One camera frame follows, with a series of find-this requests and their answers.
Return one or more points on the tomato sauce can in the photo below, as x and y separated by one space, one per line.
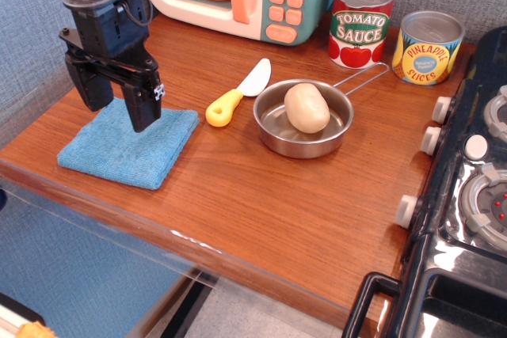
358 29

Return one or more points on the small steel pan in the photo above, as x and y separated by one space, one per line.
281 137

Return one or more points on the yellow handled white toy knife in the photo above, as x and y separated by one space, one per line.
219 113

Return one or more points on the black toy stove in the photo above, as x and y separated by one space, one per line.
453 280

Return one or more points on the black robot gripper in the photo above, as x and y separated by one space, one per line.
107 44

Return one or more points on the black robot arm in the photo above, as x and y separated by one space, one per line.
106 46

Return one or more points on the beige toy potato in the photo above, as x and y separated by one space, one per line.
306 108

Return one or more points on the orange object at corner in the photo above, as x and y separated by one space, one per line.
34 330

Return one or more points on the blue folded cloth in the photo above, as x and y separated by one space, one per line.
110 149

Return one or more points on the pineapple slices can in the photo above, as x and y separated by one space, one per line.
427 46

